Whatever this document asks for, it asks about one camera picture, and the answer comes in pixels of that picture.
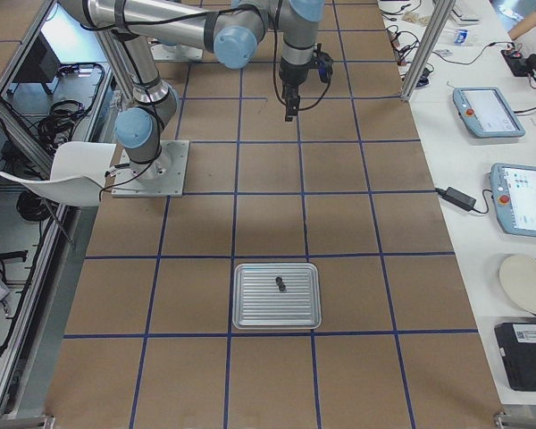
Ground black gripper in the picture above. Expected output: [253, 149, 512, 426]
[279, 60, 310, 121]

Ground black bearing gear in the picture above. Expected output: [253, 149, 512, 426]
[275, 276, 287, 292]

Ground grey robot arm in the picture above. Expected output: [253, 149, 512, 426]
[62, 1, 332, 181]

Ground ribbed metal tray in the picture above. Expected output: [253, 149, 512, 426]
[232, 263, 322, 330]

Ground black power adapter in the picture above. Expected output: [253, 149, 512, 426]
[435, 187, 476, 212]

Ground teach pendant far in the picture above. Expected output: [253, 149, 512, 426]
[452, 87, 525, 139]

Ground teach pendant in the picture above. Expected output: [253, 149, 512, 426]
[452, 87, 525, 139]
[490, 163, 536, 238]

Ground white plastic chair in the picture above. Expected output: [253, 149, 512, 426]
[0, 141, 116, 207]

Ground teach pendant near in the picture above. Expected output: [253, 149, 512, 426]
[490, 163, 536, 238]

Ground white round plate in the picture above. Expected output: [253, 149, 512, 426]
[498, 255, 536, 315]

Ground black flat box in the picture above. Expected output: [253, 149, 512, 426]
[494, 323, 536, 392]

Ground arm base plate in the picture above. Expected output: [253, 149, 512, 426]
[149, 40, 203, 63]
[111, 140, 190, 198]

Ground aluminium frame post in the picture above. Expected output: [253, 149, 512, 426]
[400, 0, 455, 101]

